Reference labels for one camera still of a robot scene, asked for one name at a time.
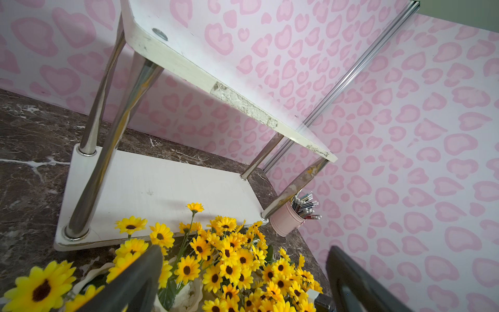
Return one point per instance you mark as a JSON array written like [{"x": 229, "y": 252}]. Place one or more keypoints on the white two-tier shelf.
[{"x": 191, "y": 108}]

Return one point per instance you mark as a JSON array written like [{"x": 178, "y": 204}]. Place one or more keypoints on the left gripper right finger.
[{"x": 354, "y": 289}]

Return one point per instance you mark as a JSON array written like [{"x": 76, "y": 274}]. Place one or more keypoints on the sunflower pot top second-left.
[{"x": 241, "y": 272}]

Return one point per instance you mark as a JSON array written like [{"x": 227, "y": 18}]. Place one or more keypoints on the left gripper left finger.
[{"x": 135, "y": 289}]

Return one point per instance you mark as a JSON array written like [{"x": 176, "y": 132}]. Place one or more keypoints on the pink pencil cup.
[{"x": 294, "y": 213}]

